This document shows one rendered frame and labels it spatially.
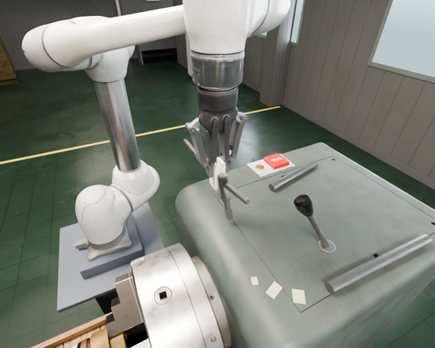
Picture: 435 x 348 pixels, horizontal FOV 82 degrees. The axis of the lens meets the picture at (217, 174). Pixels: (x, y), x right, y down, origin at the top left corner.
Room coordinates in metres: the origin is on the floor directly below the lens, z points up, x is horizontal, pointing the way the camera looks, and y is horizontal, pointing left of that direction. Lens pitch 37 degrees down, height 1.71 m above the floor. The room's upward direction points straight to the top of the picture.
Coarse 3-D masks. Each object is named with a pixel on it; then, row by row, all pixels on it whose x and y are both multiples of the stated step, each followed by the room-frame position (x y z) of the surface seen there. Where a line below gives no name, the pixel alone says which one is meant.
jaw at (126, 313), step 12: (132, 264) 0.34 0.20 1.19; (120, 276) 0.32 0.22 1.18; (132, 276) 0.31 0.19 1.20; (120, 288) 0.28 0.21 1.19; (132, 288) 0.29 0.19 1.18; (120, 300) 0.27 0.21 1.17; (132, 300) 0.27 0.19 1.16; (120, 312) 0.25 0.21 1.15; (132, 312) 0.26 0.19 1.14; (108, 324) 0.23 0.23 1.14; (120, 324) 0.24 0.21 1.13; (132, 324) 0.24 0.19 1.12; (108, 336) 0.22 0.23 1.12
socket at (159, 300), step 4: (160, 288) 0.26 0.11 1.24; (164, 288) 0.26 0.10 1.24; (156, 292) 0.25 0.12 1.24; (160, 292) 0.25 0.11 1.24; (164, 292) 0.26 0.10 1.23; (168, 292) 0.25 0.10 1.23; (156, 296) 0.24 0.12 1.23; (160, 296) 0.25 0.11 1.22; (164, 296) 0.26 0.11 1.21; (168, 296) 0.24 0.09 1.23; (156, 300) 0.24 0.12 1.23; (160, 300) 0.24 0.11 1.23; (164, 300) 0.24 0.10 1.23; (168, 300) 0.24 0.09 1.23
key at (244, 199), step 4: (184, 140) 0.64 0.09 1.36; (188, 144) 0.61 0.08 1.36; (192, 148) 0.59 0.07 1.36; (192, 152) 0.58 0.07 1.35; (196, 156) 0.56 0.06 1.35; (224, 184) 0.42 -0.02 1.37; (228, 184) 0.41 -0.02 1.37; (228, 188) 0.40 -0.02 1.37; (232, 188) 0.39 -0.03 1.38; (232, 192) 0.39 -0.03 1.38; (236, 192) 0.38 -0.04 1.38; (236, 196) 0.37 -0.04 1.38; (240, 196) 0.36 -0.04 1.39; (244, 196) 0.36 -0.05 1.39; (244, 200) 0.35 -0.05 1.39; (248, 200) 0.35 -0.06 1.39
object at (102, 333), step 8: (104, 328) 0.24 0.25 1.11; (96, 336) 0.22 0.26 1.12; (104, 336) 0.22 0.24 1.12; (120, 336) 0.22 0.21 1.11; (80, 344) 0.21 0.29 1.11; (88, 344) 0.20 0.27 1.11; (96, 344) 0.20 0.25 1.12; (104, 344) 0.20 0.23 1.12; (112, 344) 0.21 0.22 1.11; (120, 344) 0.21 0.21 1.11; (128, 344) 0.22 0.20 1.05
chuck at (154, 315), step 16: (144, 256) 0.36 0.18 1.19; (160, 256) 0.34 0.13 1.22; (144, 272) 0.30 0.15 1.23; (160, 272) 0.29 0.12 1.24; (176, 272) 0.29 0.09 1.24; (144, 288) 0.26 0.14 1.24; (176, 288) 0.26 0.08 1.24; (144, 304) 0.23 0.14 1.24; (160, 304) 0.23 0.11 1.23; (176, 304) 0.23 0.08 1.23; (144, 320) 0.20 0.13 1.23; (160, 320) 0.20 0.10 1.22; (176, 320) 0.21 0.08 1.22; (192, 320) 0.21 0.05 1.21; (160, 336) 0.18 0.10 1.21; (176, 336) 0.18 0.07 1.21; (192, 336) 0.19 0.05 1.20
